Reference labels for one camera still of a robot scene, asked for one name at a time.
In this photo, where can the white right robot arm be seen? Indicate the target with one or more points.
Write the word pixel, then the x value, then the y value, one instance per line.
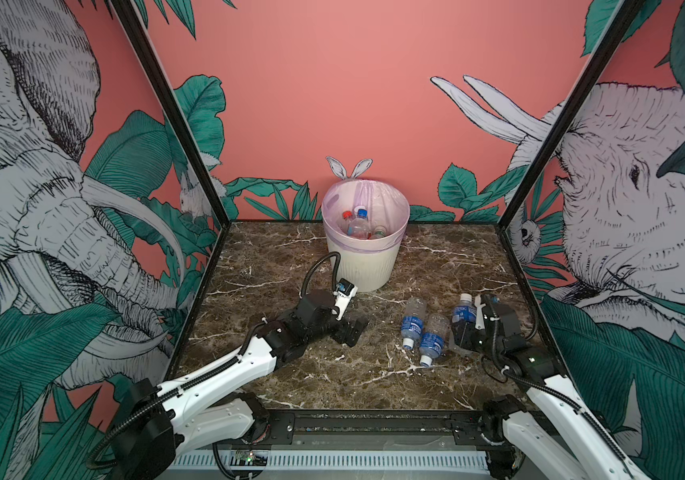
pixel 563 438

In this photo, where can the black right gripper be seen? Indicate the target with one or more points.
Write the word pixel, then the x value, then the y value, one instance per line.
pixel 465 334

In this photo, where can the crushed clear plastic bottle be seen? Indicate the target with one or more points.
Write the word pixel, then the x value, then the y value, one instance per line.
pixel 464 313

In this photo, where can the white slotted cable duct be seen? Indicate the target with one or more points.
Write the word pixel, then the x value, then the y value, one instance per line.
pixel 235 461

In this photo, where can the red label cola bottle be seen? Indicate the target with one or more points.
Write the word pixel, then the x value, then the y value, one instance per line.
pixel 345 221

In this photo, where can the green cap yellow label bottle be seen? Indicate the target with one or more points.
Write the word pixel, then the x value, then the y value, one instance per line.
pixel 380 232

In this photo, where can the black left corner frame post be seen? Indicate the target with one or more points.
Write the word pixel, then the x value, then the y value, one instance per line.
pixel 127 14

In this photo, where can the black right corner frame post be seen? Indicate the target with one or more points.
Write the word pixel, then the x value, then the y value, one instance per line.
pixel 610 40

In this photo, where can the purple bin liner bag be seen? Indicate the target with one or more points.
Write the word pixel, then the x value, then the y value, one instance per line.
pixel 386 205

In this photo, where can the cream ribbed waste bin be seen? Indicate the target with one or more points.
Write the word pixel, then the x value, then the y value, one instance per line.
pixel 368 264

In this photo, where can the black corner frame post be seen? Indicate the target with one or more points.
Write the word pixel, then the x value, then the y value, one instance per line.
pixel 127 14
pixel 610 40

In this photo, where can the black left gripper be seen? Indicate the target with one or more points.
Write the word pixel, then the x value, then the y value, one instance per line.
pixel 344 336

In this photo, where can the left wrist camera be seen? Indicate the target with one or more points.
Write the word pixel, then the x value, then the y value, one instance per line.
pixel 344 292

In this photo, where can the blue label bottle white cap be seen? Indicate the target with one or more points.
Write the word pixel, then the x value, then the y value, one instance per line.
pixel 413 323

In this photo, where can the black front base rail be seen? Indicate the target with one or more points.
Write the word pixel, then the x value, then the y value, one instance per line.
pixel 288 425

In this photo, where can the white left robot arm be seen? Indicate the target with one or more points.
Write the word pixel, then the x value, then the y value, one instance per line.
pixel 156 424

